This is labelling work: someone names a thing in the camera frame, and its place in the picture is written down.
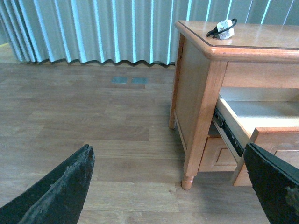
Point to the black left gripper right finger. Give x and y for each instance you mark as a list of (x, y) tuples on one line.
[(276, 184)]

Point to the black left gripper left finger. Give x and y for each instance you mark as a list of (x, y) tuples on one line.
[(58, 198)]

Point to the wooden drawer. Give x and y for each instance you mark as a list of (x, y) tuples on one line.
[(216, 156), (272, 125)]

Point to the white charger plug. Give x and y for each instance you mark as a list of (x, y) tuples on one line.
[(225, 29)]

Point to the wooden nightstand cabinet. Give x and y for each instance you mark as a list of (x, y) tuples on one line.
[(260, 62)]

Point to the grey pleated curtain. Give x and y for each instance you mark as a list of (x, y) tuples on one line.
[(117, 30)]

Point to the black drawer slide rail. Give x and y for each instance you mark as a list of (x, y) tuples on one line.
[(221, 122)]

